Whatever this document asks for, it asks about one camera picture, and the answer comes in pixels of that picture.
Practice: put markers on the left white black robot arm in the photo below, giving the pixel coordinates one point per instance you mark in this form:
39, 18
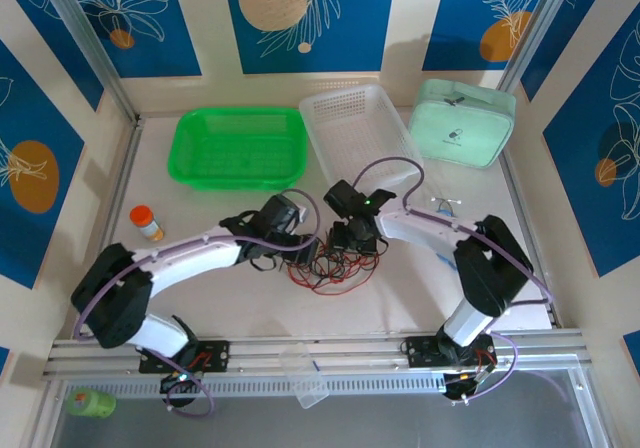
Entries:
190, 263

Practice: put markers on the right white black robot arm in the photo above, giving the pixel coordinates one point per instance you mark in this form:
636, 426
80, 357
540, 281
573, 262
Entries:
425, 230

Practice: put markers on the white plastic basket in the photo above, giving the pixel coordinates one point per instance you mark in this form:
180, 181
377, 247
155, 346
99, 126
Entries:
355, 128

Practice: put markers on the green plastic basket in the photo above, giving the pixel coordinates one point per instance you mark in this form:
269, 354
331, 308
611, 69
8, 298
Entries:
235, 148

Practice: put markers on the blue stethoscope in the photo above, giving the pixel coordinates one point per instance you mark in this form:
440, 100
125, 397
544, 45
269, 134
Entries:
445, 211

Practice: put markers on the mint green zip pouch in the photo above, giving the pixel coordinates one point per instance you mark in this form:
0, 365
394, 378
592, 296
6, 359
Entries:
460, 128

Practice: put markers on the orange lid pill bottle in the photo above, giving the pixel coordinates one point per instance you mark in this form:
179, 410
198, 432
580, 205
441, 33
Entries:
145, 223

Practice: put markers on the clear plastic container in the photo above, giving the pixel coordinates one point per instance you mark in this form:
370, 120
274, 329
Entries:
305, 378

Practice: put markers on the black controller board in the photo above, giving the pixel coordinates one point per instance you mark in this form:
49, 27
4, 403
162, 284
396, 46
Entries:
187, 387
460, 385

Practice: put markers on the green tape roll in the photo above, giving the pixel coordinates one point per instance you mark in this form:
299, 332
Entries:
90, 402

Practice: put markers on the aluminium front rail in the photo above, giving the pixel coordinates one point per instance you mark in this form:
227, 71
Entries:
350, 353

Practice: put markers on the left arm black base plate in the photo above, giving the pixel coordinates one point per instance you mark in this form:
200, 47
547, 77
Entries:
215, 355

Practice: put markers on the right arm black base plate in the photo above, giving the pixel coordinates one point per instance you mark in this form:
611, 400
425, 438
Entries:
420, 350

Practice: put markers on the aluminium corner post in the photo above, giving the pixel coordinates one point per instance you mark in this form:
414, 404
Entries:
532, 28
90, 43

